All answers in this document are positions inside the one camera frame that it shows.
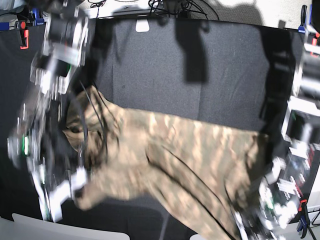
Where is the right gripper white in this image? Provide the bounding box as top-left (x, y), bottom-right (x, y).
top-left (31, 160), bottom-right (88, 223)

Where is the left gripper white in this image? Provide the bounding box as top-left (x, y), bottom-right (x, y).
top-left (233, 199), bottom-right (278, 240)

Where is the camouflage t-shirt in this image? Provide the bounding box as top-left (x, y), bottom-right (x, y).
top-left (64, 86), bottom-right (269, 240)

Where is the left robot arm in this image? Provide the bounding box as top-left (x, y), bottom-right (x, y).
top-left (234, 21), bottom-right (320, 240)

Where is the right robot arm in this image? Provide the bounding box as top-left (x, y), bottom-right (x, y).
top-left (7, 0), bottom-right (95, 222)

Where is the orange blue clamp right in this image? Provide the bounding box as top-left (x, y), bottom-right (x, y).
top-left (297, 199), bottom-right (310, 239)

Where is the black table cloth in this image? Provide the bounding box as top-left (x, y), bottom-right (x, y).
top-left (0, 17), bottom-right (313, 240)

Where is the red black clamp left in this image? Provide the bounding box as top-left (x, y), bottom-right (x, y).
top-left (14, 20), bottom-right (29, 50)

